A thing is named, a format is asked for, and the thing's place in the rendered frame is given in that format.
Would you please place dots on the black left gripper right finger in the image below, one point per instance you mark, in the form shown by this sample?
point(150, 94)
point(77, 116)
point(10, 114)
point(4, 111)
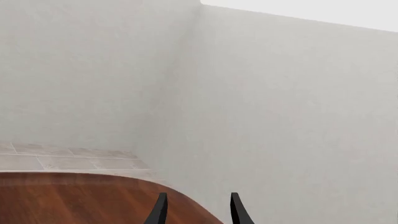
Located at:
point(239, 212)

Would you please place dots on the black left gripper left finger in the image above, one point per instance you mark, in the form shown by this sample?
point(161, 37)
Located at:
point(159, 212)

